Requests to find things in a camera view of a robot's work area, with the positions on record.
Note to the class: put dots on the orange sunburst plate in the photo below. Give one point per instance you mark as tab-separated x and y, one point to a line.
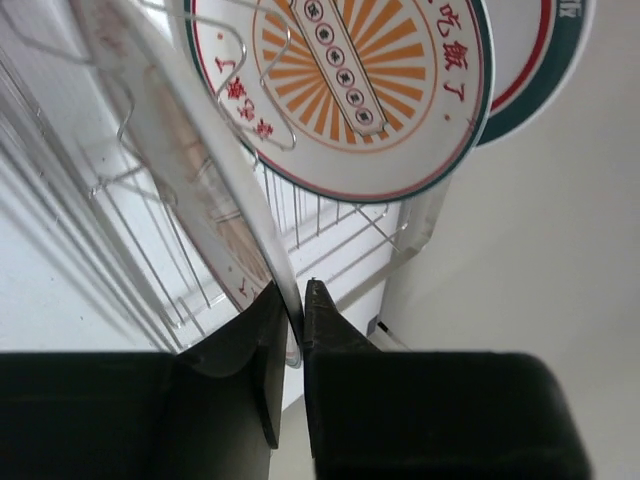
170	124
358	101

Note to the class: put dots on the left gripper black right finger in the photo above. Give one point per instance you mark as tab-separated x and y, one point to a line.
333	352

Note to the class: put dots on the green rimmed white plate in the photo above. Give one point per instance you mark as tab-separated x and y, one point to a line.
537	46

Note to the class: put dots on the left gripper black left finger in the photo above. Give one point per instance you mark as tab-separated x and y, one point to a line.
227	395

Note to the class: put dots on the wire dish rack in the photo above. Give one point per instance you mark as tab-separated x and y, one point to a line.
91	256

